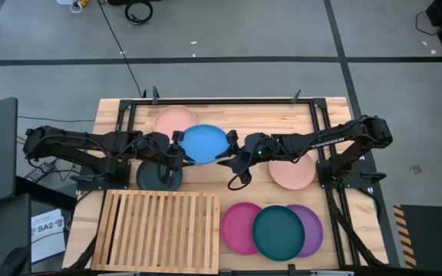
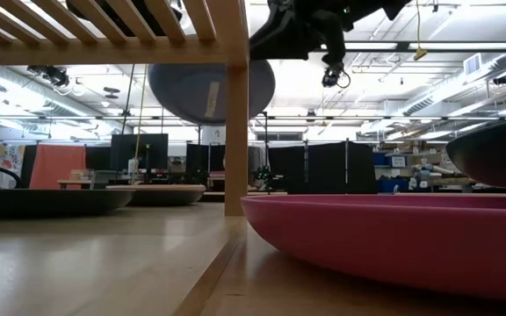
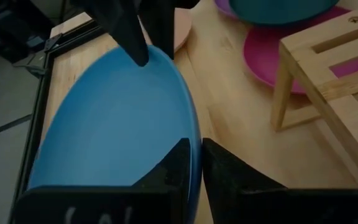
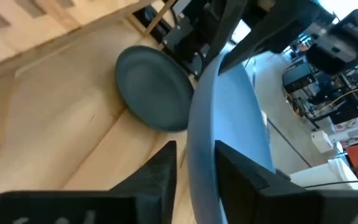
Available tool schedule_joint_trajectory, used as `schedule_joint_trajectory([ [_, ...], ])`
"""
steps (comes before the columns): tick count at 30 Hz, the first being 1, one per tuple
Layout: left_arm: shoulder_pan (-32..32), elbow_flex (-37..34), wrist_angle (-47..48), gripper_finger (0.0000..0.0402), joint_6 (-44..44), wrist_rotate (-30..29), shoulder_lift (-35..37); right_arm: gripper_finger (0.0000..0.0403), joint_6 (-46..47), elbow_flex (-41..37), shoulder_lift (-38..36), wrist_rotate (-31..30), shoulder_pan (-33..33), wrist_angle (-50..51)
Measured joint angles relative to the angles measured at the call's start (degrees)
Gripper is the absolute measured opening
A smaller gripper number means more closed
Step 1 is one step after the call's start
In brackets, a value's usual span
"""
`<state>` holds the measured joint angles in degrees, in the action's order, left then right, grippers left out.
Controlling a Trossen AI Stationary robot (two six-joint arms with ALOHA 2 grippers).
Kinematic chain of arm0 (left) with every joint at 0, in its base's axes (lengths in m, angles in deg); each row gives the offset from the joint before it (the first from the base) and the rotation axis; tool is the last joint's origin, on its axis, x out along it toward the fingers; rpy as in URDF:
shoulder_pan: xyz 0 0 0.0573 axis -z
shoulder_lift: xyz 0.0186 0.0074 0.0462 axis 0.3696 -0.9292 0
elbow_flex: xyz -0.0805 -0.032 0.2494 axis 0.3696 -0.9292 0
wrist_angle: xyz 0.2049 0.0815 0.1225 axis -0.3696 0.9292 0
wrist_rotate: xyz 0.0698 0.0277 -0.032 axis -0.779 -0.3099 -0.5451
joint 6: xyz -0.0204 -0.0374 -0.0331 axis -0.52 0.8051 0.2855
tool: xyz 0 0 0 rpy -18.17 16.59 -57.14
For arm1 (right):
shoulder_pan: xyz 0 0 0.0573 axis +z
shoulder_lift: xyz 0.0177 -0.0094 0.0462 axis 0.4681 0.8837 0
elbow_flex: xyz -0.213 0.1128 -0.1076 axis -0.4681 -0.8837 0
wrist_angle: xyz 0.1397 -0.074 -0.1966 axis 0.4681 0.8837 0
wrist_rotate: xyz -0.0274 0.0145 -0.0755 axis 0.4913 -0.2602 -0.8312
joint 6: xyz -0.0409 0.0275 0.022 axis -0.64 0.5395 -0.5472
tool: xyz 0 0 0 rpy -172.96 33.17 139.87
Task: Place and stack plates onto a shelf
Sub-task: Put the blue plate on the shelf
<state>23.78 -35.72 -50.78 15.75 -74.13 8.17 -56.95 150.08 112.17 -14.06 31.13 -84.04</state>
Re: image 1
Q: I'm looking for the purple plate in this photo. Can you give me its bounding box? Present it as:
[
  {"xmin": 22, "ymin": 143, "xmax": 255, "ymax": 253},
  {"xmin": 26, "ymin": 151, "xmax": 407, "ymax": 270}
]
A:
[{"xmin": 285, "ymin": 204, "xmax": 325, "ymax": 258}]

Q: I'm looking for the black cable conduit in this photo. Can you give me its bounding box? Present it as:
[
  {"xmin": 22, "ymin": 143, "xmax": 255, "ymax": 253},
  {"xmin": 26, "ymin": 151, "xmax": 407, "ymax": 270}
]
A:
[{"xmin": 326, "ymin": 187, "xmax": 387, "ymax": 268}]

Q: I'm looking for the black metal table frame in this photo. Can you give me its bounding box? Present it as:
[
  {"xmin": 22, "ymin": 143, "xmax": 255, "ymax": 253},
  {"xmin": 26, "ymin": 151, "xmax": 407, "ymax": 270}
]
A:
[{"xmin": 115, "ymin": 97, "xmax": 362, "ymax": 269}]

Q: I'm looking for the black chair part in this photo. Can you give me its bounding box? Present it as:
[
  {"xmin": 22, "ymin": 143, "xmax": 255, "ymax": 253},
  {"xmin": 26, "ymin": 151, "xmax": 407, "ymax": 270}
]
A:
[{"xmin": 0, "ymin": 245, "xmax": 31, "ymax": 276}]

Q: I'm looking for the wooden slatted shelf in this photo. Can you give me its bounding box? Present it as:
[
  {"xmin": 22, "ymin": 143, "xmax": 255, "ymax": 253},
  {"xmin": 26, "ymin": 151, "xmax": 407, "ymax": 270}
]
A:
[{"xmin": 90, "ymin": 189, "xmax": 221, "ymax": 275}]

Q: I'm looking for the black yellow-striped mat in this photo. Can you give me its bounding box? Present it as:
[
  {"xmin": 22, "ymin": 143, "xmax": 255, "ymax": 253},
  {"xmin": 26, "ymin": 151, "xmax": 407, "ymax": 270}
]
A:
[{"xmin": 392, "ymin": 204, "xmax": 442, "ymax": 269}]

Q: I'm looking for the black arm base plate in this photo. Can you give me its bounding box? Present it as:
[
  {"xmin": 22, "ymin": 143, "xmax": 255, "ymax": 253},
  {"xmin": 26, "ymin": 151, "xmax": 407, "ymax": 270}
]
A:
[
  {"xmin": 75, "ymin": 160, "xmax": 132, "ymax": 192},
  {"xmin": 316, "ymin": 159, "xmax": 387, "ymax": 189}
]

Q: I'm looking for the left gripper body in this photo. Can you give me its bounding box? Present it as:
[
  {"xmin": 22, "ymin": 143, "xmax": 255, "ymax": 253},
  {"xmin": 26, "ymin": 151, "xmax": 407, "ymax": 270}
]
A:
[{"xmin": 143, "ymin": 130, "xmax": 186, "ymax": 187}]

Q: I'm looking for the salmon pink plate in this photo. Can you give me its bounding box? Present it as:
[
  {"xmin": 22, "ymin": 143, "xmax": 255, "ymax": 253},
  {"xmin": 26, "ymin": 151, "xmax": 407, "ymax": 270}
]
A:
[
  {"xmin": 268, "ymin": 151, "xmax": 317, "ymax": 191},
  {"xmin": 153, "ymin": 104, "xmax": 198, "ymax": 140}
]

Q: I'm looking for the black power brick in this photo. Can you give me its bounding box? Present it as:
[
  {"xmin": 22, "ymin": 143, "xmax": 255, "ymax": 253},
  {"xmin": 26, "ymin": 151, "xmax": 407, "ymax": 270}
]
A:
[{"xmin": 24, "ymin": 161, "xmax": 56, "ymax": 183}]

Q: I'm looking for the magenta plate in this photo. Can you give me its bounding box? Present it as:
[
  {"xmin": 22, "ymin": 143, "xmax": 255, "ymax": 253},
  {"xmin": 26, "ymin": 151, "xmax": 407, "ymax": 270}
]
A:
[{"xmin": 220, "ymin": 202, "xmax": 263, "ymax": 256}]

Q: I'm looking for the dark teal plate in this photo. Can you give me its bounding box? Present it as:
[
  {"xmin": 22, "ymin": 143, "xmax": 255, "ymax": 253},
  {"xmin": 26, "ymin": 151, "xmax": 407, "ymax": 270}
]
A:
[{"xmin": 252, "ymin": 205, "xmax": 305, "ymax": 262}]

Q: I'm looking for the dark grey plate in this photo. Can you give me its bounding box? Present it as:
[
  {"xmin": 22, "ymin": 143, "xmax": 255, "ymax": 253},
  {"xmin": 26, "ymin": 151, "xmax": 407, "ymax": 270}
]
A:
[{"xmin": 135, "ymin": 159, "xmax": 183, "ymax": 192}]

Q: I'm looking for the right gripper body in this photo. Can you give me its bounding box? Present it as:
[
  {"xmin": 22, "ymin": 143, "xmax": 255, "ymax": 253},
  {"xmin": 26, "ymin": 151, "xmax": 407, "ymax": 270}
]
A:
[{"xmin": 226, "ymin": 129, "xmax": 282, "ymax": 186}]

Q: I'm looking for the white printed paper sheet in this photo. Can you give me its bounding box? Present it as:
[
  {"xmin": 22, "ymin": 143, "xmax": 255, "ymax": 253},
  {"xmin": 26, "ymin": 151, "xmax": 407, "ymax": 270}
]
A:
[{"xmin": 31, "ymin": 209, "xmax": 67, "ymax": 265}]

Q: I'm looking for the coiled black cable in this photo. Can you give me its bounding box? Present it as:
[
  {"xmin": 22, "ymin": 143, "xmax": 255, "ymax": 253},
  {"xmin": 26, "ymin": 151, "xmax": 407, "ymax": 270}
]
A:
[{"xmin": 124, "ymin": 0, "xmax": 154, "ymax": 27}]

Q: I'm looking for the long black floor cable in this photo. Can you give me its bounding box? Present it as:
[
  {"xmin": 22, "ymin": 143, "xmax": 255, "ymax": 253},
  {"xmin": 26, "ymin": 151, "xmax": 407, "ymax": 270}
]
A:
[{"xmin": 97, "ymin": 0, "xmax": 145, "ymax": 97}]

